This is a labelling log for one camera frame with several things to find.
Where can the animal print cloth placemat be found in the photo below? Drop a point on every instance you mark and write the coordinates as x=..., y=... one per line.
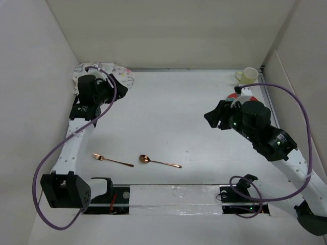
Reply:
x=122, y=74

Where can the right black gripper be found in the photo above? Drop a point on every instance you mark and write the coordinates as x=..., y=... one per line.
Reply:
x=223, y=107

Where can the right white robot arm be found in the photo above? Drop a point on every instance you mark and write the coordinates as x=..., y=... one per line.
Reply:
x=308, y=203

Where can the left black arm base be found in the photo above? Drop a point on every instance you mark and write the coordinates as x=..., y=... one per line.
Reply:
x=114, y=202

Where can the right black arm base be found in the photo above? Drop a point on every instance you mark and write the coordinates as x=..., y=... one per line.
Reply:
x=232, y=203

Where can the copper fork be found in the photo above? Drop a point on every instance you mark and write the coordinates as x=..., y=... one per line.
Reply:
x=102, y=158

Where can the pale yellow mug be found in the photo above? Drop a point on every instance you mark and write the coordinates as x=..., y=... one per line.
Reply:
x=248, y=76

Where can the copper spoon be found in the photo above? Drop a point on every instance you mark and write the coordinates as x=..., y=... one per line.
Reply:
x=145, y=159

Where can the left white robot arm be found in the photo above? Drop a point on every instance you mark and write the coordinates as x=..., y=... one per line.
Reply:
x=64, y=187

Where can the red and teal plate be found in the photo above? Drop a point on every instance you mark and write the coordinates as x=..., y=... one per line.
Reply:
x=242, y=98

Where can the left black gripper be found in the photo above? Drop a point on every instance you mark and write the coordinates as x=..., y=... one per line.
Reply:
x=102, y=82

